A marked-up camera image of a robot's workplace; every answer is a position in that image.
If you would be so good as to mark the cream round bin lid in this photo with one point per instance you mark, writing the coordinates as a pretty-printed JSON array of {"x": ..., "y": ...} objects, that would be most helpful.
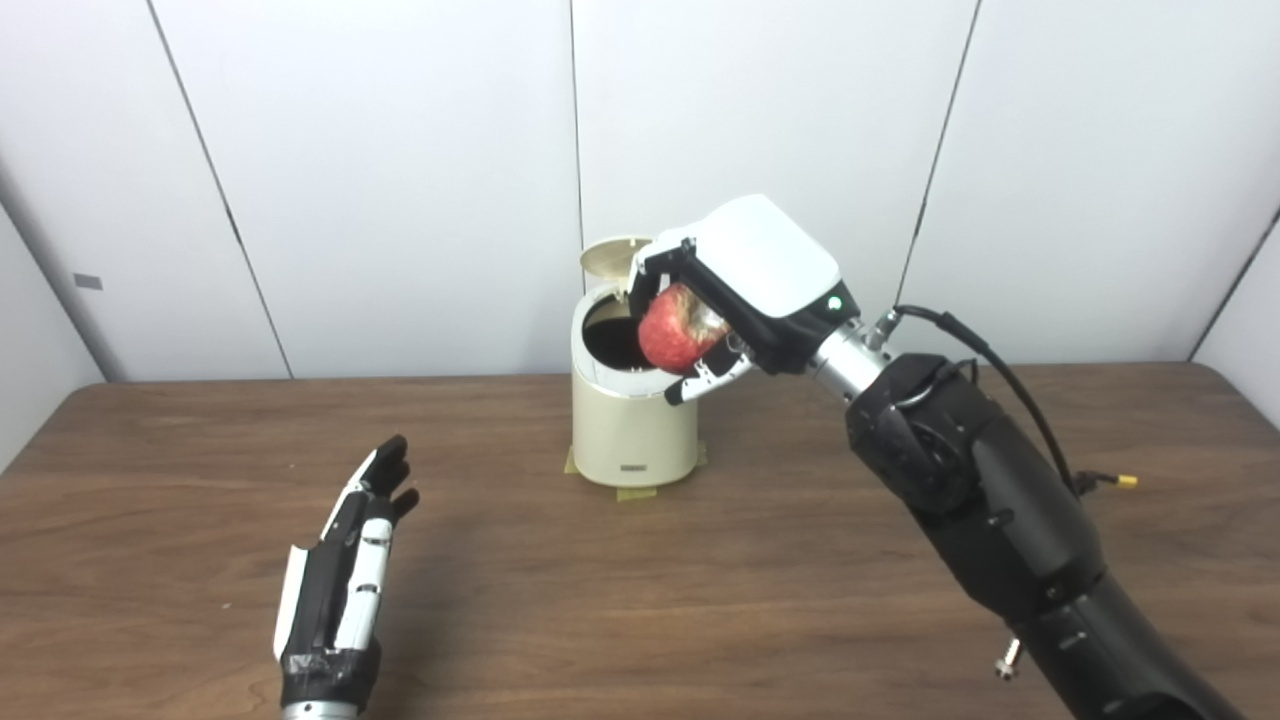
[{"x": 605, "y": 256}]

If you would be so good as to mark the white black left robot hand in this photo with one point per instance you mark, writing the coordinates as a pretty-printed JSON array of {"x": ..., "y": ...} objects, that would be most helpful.
[{"x": 325, "y": 610}]

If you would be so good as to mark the cream-colored cylindrical bin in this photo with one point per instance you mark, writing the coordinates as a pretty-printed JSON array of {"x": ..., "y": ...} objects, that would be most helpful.
[{"x": 630, "y": 430}]

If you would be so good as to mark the red apple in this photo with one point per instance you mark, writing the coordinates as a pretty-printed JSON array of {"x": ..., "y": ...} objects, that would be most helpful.
[{"x": 670, "y": 335}]

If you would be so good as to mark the small grey wall label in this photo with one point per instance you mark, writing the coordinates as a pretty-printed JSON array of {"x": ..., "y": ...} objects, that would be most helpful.
[{"x": 88, "y": 281}]

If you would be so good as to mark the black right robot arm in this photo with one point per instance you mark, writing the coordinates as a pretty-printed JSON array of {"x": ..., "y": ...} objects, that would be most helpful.
[{"x": 1000, "y": 500}]

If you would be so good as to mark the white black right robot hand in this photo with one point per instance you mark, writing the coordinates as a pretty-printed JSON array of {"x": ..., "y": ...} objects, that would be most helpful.
[{"x": 765, "y": 270}]

